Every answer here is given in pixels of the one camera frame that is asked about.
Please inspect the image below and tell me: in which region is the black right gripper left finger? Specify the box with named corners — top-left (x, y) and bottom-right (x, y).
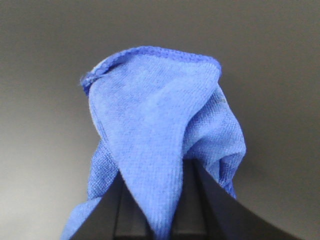
top-left (114, 174), bottom-right (153, 240)

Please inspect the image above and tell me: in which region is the blue microfiber cloth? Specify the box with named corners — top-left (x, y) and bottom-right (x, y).
top-left (61, 46), bottom-right (246, 240)

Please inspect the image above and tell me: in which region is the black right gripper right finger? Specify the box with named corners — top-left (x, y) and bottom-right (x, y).
top-left (171, 160), bottom-right (207, 240)

